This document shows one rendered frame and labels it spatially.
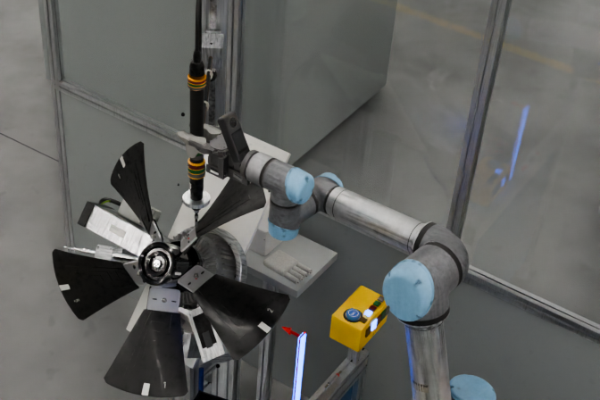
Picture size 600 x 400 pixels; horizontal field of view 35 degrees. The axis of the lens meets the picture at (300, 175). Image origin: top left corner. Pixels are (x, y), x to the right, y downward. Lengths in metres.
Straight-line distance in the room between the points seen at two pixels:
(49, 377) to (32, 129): 1.80
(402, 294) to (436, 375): 0.23
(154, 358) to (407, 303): 0.88
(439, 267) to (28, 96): 3.96
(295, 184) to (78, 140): 1.89
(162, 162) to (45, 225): 1.23
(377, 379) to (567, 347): 0.81
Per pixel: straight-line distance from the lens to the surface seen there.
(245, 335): 2.53
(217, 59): 2.89
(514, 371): 3.21
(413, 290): 2.02
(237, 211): 2.55
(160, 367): 2.69
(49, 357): 4.11
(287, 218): 2.25
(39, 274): 4.47
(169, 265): 2.61
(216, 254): 2.74
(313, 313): 3.54
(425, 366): 2.16
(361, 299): 2.78
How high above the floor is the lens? 2.96
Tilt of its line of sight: 36 degrees down
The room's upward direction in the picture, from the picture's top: 5 degrees clockwise
